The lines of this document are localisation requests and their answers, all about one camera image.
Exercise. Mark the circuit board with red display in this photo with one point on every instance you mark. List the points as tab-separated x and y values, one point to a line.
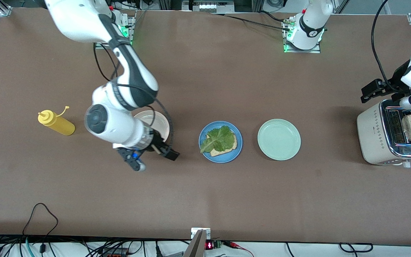
209	245

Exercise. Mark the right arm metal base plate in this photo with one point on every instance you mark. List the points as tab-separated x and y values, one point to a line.
133	21

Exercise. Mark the silver box with lights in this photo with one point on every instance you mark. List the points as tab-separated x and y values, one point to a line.
209	6

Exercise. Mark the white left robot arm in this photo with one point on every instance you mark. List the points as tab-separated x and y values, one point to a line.
310	32

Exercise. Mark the red alligator clip lead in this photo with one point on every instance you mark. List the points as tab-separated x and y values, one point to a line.
234	245

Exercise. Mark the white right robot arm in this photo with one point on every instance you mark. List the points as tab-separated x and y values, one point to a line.
116	125

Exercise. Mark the yellow mustard squeeze bottle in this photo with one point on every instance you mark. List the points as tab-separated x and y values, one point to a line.
59	125

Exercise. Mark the white metal bracket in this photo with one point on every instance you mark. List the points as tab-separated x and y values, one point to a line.
193	232

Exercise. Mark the grey metal camera bar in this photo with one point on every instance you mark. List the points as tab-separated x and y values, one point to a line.
196	248

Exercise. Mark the beige plate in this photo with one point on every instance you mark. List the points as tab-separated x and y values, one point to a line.
160	123

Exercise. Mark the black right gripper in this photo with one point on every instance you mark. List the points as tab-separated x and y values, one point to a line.
158	142

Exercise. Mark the green lettuce leaf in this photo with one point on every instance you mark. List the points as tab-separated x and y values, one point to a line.
219	139

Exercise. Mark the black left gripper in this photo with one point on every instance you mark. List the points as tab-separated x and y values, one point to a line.
391	85

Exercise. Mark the light green plate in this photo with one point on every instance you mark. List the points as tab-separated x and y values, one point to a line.
279	139

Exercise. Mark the beige chrome toaster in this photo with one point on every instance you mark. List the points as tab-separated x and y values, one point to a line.
373	139

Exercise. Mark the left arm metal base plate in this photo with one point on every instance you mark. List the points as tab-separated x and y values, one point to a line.
298	51

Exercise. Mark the blue plate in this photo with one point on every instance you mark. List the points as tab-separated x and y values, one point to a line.
205	134

